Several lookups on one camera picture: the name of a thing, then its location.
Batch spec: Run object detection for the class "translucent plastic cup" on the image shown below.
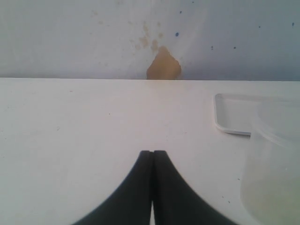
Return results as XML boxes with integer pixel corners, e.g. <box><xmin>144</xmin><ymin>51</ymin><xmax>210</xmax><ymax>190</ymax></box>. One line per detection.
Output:
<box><xmin>240</xmin><ymin>100</ymin><xmax>300</xmax><ymax>225</ymax></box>

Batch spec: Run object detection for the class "silver metal tray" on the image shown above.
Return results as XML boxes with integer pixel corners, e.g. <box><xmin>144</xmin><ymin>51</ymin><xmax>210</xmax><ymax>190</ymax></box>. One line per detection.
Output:
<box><xmin>214</xmin><ymin>93</ymin><xmax>300</xmax><ymax>136</ymax></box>

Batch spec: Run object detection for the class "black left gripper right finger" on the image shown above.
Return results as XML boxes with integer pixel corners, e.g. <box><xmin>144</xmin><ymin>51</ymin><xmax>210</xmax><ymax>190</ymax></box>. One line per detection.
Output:
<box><xmin>152</xmin><ymin>150</ymin><xmax>234</xmax><ymax>225</ymax></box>

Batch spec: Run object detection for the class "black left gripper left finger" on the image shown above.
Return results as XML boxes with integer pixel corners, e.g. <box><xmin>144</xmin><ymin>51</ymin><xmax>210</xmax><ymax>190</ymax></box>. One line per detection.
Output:
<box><xmin>75</xmin><ymin>150</ymin><xmax>154</xmax><ymax>225</ymax></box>

